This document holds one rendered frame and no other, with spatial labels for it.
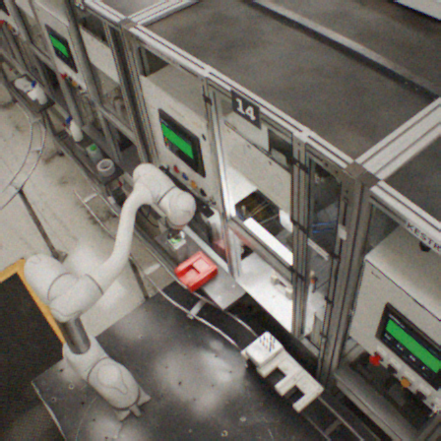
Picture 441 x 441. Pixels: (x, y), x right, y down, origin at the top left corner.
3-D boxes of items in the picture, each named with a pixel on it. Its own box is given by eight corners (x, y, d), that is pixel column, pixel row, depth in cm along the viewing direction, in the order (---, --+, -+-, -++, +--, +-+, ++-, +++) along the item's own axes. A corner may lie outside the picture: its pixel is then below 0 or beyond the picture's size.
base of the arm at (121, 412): (125, 428, 224) (121, 425, 219) (99, 394, 235) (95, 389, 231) (157, 405, 230) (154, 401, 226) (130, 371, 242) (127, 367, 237)
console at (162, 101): (155, 162, 228) (133, 79, 192) (207, 131, 238) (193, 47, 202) (215, 217, 206) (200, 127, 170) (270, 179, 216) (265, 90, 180)
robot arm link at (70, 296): (98, 283, 175) (74, 263, 181) (60, 316, 166) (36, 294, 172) (106, 304, 185) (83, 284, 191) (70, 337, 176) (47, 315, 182)
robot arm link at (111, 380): (122, 415, 222) (108, 399, 205) (94, 392, 230) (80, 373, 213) (146, 390, 229) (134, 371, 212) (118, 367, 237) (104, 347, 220)
